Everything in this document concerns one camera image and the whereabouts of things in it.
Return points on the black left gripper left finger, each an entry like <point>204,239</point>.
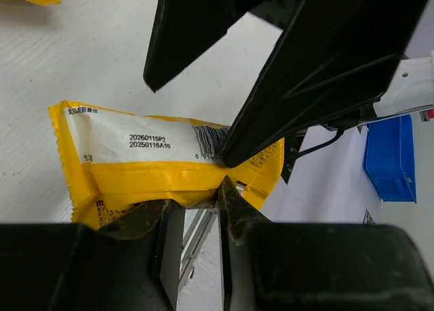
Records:
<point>133,263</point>

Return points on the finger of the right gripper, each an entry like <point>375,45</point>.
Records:
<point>333,58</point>
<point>185,29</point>

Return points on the blue plastic bin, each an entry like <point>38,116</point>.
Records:
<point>389,159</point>

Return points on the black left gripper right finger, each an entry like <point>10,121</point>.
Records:
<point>290,266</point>

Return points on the large yellow snack packet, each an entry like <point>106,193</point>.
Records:
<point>114,160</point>

